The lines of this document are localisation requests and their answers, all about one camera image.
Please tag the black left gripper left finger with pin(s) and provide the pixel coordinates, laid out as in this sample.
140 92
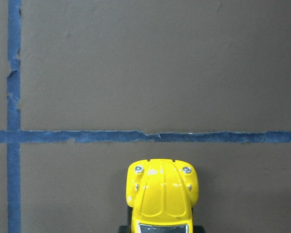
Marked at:
123 229

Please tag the brown paper table cover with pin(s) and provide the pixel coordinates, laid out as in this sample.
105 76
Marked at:
89 86

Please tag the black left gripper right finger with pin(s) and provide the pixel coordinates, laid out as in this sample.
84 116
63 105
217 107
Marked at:
199 229

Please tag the yellow beetle toy car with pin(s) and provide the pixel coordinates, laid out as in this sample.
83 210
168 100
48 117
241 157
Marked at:
161 195

